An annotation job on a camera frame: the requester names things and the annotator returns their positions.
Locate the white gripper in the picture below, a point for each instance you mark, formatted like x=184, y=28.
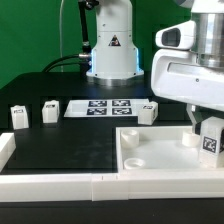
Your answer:
x=176, y=75

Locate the white square tabletop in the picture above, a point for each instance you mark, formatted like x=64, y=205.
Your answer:
x=162, y=148

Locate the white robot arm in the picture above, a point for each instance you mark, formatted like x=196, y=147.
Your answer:
x=107, y=39

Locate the white sheet with fiducial tags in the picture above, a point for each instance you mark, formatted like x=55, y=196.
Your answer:
x=104, y=107

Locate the white L-shaped obstacle fence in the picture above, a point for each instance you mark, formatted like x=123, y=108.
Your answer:
x=105, y=186

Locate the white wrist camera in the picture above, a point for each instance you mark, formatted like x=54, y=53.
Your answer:
x=181, y=36

